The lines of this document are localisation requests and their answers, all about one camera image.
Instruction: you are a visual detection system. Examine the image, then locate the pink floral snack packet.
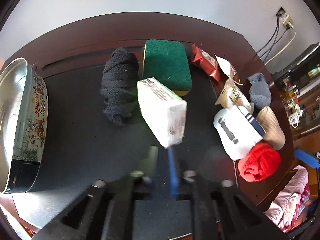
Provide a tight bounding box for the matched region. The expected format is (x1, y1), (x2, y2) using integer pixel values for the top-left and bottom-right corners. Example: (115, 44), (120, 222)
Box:
(215, 55), (243, 86)

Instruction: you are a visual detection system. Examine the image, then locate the black monitor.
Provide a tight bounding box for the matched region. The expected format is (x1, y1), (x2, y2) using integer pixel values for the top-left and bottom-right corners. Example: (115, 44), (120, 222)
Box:
(271, 42), (320, 86)

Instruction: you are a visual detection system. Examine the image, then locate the red sock roll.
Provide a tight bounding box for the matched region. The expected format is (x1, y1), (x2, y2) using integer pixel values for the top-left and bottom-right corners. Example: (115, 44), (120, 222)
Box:
(238, 142), (281, 182)

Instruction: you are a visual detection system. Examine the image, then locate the clear oat snack packet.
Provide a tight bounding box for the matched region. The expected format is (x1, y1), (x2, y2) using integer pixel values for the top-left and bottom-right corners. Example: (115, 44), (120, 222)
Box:
(215, 78), (254, 114)

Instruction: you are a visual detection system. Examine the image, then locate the white tissue pack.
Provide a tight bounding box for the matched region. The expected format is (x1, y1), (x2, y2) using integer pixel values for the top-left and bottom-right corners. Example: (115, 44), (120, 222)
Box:
(137, 77), (187, 148)

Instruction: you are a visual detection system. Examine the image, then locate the black cable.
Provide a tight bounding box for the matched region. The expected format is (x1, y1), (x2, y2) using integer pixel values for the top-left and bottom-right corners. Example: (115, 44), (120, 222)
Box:
(256, 15), (288, 61)

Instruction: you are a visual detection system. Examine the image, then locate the white cable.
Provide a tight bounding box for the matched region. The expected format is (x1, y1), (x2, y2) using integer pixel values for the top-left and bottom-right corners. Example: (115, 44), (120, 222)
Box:
(263, 27), (297, 66)

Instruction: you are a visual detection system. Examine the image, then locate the grey sock roll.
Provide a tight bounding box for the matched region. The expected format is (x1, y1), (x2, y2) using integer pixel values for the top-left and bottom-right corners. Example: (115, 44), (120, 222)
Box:
(247, 73), (272, 109)

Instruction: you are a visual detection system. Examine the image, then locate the wall socket with plugs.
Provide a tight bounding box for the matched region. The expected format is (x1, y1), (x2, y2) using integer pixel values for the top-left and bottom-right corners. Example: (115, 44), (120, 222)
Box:
(276, 7), (294, 29)

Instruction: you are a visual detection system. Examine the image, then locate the red snack packet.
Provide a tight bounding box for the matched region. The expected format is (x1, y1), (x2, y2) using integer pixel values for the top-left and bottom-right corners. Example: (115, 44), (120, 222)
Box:
(189, 44), (220, 82)

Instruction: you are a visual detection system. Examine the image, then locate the green yellow sponge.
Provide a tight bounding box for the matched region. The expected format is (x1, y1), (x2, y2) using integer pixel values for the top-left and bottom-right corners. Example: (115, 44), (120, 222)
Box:
(142, 40), (192, 96)

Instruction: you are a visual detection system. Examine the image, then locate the round cookie tin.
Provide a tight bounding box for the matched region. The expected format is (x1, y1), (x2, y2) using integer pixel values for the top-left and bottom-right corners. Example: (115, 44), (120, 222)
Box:
(1, 57), (48, 194)

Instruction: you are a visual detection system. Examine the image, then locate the beige knitted sock roll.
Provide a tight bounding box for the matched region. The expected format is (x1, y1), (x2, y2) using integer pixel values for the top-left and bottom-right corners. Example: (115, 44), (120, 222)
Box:
(256, 106), (286, 151)

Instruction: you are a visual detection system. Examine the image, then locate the pink floral cloth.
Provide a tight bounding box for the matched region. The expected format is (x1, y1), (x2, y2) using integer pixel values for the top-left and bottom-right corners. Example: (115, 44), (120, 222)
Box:
(264, 165), (310, 232)

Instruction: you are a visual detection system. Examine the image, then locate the white striped sock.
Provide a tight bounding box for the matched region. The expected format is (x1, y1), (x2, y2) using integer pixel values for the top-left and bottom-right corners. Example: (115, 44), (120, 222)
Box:
(213, 105), (265, 161)

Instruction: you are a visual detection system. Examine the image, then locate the black knitted sock roll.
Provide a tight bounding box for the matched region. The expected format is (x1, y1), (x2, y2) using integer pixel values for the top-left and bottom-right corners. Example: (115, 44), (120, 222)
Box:
(100, 47), (139, 126)

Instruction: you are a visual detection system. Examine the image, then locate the white blue mug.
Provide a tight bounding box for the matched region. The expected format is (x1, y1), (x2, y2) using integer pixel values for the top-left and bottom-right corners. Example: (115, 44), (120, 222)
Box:
(289, 111), (301, 128)

